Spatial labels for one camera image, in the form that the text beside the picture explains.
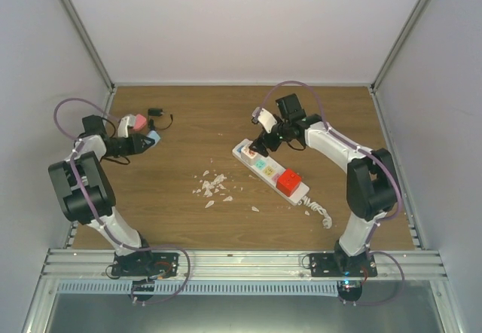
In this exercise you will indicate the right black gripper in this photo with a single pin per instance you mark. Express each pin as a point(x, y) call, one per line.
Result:
point(258, 142)

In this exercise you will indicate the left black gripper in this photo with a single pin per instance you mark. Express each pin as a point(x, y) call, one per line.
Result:
point(135, 146)

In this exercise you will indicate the white cube adapter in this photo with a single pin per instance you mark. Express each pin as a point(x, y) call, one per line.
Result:
point(249, 156)

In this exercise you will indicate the light blue plug adapter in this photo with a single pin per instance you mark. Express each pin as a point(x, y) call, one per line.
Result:
point(153, 134)

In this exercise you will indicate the pink plug adapter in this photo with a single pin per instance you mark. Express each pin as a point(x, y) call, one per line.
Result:
point(140, 123)

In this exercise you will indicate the white power strip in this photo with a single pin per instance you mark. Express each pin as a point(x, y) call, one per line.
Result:
point(268, 170)

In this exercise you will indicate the black power adapter with cable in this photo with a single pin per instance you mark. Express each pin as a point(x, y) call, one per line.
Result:
point(154, 113)

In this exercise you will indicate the red cube socket adapter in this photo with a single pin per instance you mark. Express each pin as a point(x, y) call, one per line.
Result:
point(288, 182)

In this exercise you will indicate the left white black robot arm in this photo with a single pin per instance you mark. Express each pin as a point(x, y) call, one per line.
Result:
point(84, 192)

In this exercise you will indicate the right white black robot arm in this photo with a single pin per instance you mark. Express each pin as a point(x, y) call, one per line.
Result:
point(372, 189)

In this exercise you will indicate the white paper scraps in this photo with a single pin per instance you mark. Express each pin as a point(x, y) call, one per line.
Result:
point(237, 189)

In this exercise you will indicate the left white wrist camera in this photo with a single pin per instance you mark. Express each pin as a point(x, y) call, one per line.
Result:
point(126, 123)

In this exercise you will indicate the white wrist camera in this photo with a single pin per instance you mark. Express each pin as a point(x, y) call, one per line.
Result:
point(126, 123)
point(264, 118)

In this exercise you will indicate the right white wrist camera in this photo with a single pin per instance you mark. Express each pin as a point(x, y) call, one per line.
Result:
point(264, 118)

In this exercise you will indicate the left aluminium frame post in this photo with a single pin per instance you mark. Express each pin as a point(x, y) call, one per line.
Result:
point(88, 44)

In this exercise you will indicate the aluminium frame post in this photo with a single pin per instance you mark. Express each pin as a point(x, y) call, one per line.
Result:
point(406, 30)
point(88, 44)

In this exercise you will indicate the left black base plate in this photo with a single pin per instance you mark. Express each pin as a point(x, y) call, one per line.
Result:
point(151, 265)

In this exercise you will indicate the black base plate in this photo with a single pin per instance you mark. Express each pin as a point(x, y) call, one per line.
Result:
point(151, 265)
point(337, 264)

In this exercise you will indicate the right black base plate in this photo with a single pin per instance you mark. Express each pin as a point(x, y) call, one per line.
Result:
point(337, 264)

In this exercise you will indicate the aluminium front rail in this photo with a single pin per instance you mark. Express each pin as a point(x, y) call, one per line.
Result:
point(267, 265)

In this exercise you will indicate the grey slotted cable duct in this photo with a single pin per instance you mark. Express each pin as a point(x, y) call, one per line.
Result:
point(295, 288)

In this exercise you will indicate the right aluminium frame post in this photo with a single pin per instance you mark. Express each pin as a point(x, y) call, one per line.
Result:
point(406, 30)

